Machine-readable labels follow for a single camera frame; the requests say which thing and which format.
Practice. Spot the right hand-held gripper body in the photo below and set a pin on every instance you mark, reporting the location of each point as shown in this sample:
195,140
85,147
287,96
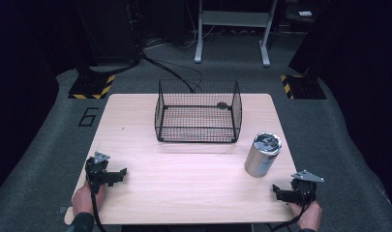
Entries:
303,191

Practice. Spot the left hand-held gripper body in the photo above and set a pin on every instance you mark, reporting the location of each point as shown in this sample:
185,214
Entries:
96,175

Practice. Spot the silver metal can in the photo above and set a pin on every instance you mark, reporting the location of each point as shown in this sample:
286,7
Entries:
259,159

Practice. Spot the person's right hand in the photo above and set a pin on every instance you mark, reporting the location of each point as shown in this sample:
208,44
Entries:
311,216

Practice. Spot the person's left hand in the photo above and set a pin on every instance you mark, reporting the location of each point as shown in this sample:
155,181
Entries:
82,201

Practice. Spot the small grey clamp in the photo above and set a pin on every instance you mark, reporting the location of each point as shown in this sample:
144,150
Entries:
62,210

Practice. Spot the black stand base striped edge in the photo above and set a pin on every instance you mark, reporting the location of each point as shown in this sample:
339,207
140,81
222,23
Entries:
90,85
305,87

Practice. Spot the small black oval tag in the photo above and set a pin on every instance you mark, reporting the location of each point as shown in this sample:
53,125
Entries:
222,105

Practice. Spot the small white box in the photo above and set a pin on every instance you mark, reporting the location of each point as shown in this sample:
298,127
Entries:
305,14

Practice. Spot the white metal stand frame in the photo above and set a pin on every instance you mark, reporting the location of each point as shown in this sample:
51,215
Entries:
235,18

